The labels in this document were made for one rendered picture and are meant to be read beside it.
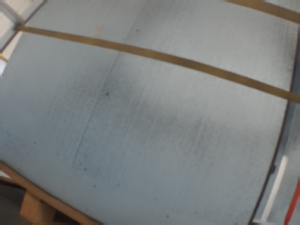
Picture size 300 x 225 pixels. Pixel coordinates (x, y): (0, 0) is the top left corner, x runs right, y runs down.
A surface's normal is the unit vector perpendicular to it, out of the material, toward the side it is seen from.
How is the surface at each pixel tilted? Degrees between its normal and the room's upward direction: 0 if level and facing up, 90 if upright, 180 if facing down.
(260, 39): 90
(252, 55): 90
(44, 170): 90
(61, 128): 90
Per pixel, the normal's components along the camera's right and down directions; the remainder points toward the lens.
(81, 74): -0.28, -0.31
